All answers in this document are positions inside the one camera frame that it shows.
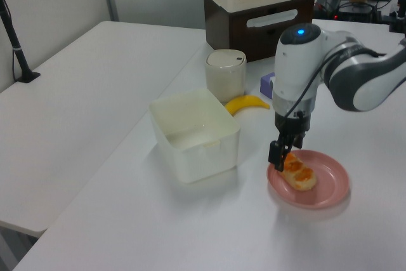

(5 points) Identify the white plastic storage bin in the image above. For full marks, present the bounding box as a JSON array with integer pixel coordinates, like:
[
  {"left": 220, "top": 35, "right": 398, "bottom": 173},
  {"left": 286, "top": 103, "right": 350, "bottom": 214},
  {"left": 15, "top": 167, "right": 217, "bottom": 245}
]
[{"left": 148, "top": 88, "right": 241, "bottom": 185}]

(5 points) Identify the purple cube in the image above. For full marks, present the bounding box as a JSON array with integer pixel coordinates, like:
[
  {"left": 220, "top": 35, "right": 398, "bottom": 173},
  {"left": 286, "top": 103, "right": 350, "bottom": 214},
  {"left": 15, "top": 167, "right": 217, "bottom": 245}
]
[{"left": 259, "top": 73, "right": 277, "bottom": 99}]

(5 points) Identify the bread roll with orange topping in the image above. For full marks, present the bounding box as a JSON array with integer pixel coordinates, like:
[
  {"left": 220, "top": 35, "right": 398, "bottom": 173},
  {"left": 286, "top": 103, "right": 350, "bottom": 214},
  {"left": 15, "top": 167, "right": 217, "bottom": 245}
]
[{"left": 280, "top": 152, "right": 318, "bottom": 192}]

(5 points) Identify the black camera stand pole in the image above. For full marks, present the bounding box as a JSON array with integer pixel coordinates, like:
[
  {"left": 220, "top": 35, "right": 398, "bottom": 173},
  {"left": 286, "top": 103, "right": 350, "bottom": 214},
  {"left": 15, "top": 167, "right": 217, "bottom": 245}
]
[{"left": 0, "top": 0, "right": 41, "bottom": 84}]

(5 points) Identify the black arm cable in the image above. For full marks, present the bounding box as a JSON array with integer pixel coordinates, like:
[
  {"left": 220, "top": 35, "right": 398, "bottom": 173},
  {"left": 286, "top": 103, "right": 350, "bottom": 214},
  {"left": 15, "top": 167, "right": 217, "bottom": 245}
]
[{"left": 284, "top": 39, "right": 388, "bottom": 119}]

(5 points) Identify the pink plastic plate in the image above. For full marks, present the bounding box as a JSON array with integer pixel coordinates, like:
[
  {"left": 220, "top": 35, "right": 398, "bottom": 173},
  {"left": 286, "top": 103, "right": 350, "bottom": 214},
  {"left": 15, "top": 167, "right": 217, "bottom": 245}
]
[{"left": 266, "top": 149, "right": 351, "bottom": 210}]

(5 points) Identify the black device with red light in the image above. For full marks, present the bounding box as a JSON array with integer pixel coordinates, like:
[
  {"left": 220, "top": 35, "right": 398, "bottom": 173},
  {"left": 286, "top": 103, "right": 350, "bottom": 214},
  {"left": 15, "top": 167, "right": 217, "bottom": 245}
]
[{"left": 313, "top": 0, "right": 383, "bottom": 23}]

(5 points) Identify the cream mini trash can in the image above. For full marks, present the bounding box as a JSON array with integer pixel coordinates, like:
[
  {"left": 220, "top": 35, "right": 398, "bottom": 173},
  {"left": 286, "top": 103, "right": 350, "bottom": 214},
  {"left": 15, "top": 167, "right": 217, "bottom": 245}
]
[{"left": 204, "top": 49, "right": 247, "bottom": 103}]

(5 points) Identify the black table clamp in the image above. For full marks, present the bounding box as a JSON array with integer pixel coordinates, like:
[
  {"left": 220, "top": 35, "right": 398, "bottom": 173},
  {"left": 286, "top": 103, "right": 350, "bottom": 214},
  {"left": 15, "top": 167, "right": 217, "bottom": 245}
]
[{"left": 388, "top": 0, "right": 406, "bottom": 34}]

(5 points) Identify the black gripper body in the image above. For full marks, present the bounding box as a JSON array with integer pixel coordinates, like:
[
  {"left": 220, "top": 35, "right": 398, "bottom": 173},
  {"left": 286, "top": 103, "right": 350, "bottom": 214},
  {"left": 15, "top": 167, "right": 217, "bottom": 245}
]
[{"left": 274, "top": 111, "right": 311, "bottom": 140}]

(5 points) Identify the yellow banana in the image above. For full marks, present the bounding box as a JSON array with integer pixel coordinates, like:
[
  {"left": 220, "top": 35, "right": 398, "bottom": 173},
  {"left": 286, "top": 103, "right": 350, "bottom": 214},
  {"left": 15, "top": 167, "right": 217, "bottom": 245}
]
[{"left": 224, "top": 95, "right": 272, "bottom": 117}]

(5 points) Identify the dark brown drawer box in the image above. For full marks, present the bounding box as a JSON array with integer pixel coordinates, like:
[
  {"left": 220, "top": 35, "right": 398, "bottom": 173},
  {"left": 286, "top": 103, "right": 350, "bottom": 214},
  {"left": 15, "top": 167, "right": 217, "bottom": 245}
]
[{"left": 203, "top": 0, "right": 315, "bottom": 63}]

